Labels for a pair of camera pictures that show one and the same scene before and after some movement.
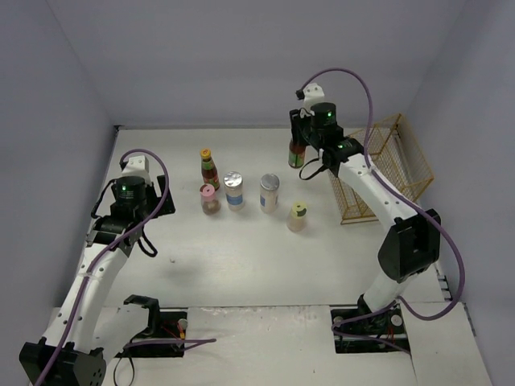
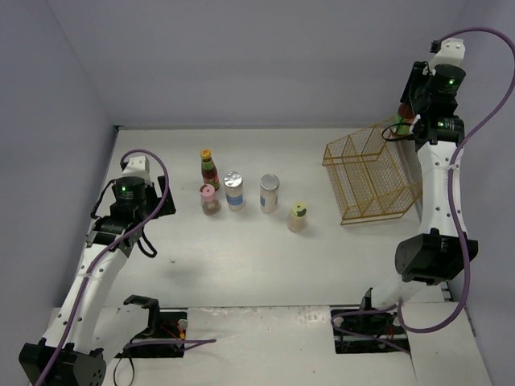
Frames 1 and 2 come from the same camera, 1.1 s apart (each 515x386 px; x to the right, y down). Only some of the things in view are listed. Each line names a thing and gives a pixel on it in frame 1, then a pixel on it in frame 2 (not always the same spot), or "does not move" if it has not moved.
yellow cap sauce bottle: [296, 157] → [401, 124]
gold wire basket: [395, 158] does not move
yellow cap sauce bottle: [209, 173] does not move
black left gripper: [165, 197] does not move
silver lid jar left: [233, 186] does not move
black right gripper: [294, 125] → [411, 86]
